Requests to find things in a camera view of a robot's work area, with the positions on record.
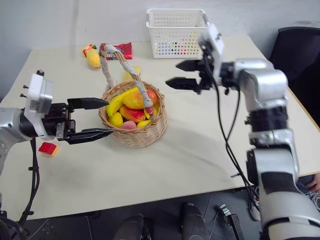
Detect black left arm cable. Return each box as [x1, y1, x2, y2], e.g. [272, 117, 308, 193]
[17, 137, 41, 226]

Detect yellow plush corn toy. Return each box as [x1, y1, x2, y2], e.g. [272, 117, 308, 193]
[80, 43, 102, 69]

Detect black office chair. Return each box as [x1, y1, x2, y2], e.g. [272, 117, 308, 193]
[269, 26, 320, 126]

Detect yellow toy banana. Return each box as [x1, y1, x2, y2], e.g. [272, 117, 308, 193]
[105, 87, 140, 118]

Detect small yellow toy fruit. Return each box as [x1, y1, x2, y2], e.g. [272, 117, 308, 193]
[136, 119, 152, 129]

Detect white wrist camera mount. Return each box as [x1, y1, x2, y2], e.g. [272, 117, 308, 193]
[19, 70, 55, 141]
[197, 22, 226, 83]

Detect bystander bare hand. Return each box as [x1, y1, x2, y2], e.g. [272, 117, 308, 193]
[306, 175, 320, 193]

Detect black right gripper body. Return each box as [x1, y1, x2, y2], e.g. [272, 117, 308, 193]
[196, 43, 216, 95]

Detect pink toy peach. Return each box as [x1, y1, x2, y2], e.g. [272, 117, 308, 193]
[120, 120, 137, 131]

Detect red yellow toy block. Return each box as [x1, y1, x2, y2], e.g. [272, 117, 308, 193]
[38, 141, 59, 157]

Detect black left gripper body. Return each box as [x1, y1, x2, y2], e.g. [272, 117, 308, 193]
[41, 101, 76, 142]

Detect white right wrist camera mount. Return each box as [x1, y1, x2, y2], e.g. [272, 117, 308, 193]
[197, 22, 226, 83]

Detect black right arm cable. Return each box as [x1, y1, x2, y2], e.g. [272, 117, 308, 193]
[206, 57, 261, 201]

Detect white perforated plastic basket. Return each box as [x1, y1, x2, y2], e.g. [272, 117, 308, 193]
[145, 8, 210, 59]

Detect flat yellow paper piece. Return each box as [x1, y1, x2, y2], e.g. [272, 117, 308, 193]
[121, 65, 141, 82]

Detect red snack packet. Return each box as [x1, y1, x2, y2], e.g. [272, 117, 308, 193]
[99, 42, 133, 61]

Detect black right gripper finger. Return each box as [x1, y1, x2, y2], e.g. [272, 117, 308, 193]
[165, 77, 201, 92]
[175, 59, 201, 73]

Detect large yellow red toy mango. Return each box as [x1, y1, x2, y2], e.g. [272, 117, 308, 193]
[122, 89, 159, 110]

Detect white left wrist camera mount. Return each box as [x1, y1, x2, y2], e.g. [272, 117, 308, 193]
[19, 70, 55, 141]

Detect dark rounded shape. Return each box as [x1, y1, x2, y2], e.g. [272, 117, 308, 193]
[180, 202, 210, 240]

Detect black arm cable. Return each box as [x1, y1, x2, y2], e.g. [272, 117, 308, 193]
[17, 137, 41, 226]
[206, 57, 261, 201]

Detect small red yellow toy mango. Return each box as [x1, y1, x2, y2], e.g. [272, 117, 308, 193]
[119, 104, 147, 124]

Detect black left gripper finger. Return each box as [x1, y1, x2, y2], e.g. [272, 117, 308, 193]
[63, 128, 115, 146]
[66, 97, 110, 111]

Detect wicker basket with handle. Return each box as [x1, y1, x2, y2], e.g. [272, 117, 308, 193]
[98, 43, 169, 148]

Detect yellow toy lemon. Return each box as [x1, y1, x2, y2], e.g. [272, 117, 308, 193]
[108, 112, 124, 128]

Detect tangled floor wires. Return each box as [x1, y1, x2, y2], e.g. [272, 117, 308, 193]
[247, 184, 262, 222]

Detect black bar with metal clamp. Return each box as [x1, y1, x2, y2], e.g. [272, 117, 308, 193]
[218, 203, 245, 240]

